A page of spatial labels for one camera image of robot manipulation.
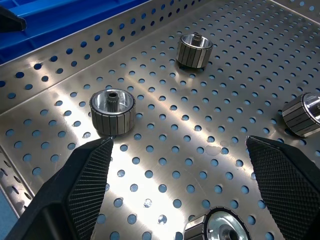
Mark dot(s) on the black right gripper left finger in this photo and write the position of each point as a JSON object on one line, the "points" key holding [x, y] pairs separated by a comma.
{"points": [[62, 195]]}

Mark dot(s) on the perforated metal tray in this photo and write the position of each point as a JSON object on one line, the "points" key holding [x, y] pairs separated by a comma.
{"points": [[77, 103]]}

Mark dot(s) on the blue compartment tray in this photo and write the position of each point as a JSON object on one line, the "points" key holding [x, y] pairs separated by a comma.
{"points": [[62, 22]]}

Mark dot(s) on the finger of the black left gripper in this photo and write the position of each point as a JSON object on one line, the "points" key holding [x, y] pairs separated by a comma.
{"points": [[11, 23]]}

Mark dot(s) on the metal rotor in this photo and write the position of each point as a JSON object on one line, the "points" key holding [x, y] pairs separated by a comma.
{"points": [[197, 230], [191, 57], [297, 120], [112, 122]]}

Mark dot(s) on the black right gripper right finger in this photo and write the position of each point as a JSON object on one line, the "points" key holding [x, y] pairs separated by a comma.
{"points": [[290, 180]]}

